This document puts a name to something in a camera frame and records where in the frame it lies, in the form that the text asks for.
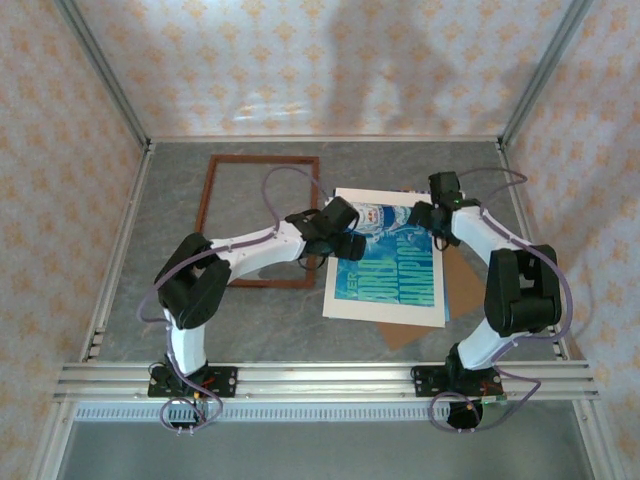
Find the blue poster photo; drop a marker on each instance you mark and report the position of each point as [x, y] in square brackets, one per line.
[385, 280]

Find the brown cardboard backing board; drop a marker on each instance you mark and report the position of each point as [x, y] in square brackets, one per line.
[465, 290]

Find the aluminium frame leg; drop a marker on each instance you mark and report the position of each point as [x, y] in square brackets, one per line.
[52, 445]
[596, 445]

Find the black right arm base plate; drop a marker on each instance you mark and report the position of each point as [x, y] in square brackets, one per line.
[422, 382]

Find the brown wooden picture frame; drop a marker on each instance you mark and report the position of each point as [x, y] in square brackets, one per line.
[265, 158]

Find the aluminium cage post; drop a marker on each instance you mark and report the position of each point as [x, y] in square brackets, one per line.
[102, 67]
[545, 67]

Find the wide aluminium mounting rail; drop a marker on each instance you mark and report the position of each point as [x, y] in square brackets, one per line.
[325, 382]

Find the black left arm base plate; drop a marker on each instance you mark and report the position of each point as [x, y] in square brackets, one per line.
[227, 382]

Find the thin aluminium table rail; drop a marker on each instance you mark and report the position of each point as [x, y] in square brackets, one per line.
[325, 138]

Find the aluminium table side rail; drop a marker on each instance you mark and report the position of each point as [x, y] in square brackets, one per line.
[120, 250]
[523, 215]

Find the small green circuit board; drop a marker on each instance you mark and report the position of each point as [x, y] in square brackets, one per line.
[495, 400]

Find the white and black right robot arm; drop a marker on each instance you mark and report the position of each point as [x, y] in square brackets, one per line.
[475, 350]

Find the grey metal shelf plate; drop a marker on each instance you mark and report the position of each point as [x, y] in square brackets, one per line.
[325, 450]

